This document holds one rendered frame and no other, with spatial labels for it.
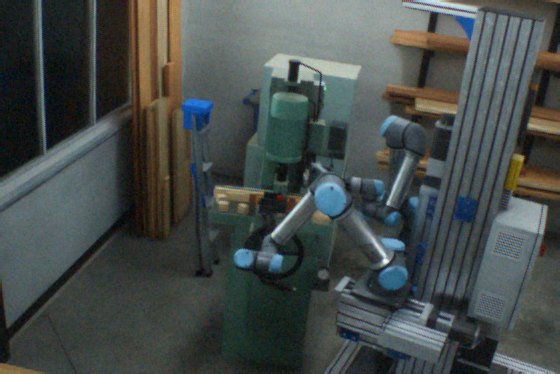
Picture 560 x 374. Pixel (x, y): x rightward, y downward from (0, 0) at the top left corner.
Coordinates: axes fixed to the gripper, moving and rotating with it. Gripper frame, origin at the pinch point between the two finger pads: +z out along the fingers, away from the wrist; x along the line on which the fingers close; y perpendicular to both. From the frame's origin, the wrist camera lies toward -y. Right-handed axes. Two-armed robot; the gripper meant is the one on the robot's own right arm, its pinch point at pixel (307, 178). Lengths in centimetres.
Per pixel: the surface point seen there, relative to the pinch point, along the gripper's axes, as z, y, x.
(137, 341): 82, -26, 111
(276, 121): 18.0, -5.3, -24.3
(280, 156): 14.1, -6.9, -7.6
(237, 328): 26, -16, 90
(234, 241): 31.6, -6.6, 37.6
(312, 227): -5.6, -4.2, 24.8
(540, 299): -186, -116, 92
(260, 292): 16, -11, 65
